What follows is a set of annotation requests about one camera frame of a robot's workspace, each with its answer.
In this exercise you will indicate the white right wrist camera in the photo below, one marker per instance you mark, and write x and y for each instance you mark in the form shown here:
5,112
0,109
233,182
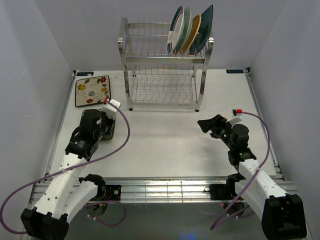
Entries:
236,116

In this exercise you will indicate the cream square floral plate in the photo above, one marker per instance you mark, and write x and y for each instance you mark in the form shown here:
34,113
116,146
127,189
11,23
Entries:
92,91

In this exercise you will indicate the light green floral plate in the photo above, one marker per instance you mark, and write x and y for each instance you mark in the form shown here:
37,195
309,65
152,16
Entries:
186,30

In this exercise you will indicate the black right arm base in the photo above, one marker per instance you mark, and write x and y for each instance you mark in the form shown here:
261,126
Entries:
224,191

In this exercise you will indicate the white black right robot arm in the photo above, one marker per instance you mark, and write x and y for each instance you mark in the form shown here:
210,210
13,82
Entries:
281,214

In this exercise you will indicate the stainless steel dish rack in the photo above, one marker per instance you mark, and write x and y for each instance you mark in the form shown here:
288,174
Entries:
154,78

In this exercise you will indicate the black square floral plate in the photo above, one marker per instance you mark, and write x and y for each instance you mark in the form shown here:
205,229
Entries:
107,128

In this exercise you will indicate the dark teal square plate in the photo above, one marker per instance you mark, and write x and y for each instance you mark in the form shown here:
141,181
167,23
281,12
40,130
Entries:
203,31

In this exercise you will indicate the woven bamboo round plate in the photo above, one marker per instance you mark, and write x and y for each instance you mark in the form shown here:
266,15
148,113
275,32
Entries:
196,22

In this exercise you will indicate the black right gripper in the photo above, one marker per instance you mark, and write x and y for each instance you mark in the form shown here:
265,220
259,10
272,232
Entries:
206,125

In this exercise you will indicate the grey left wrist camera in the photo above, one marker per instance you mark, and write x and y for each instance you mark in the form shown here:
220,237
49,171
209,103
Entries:
110,108

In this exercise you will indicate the aluminium front rail frame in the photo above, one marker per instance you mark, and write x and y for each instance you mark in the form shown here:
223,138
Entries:
161,155

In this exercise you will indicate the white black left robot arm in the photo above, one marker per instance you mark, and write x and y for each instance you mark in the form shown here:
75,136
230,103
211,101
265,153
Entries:
50,217

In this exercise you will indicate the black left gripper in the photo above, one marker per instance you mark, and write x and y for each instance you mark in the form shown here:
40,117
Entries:
103,115

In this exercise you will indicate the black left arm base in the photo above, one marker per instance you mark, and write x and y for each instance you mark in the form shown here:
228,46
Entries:
108,192

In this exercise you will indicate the white plate teal red rim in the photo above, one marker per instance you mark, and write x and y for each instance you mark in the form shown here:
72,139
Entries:
176,30

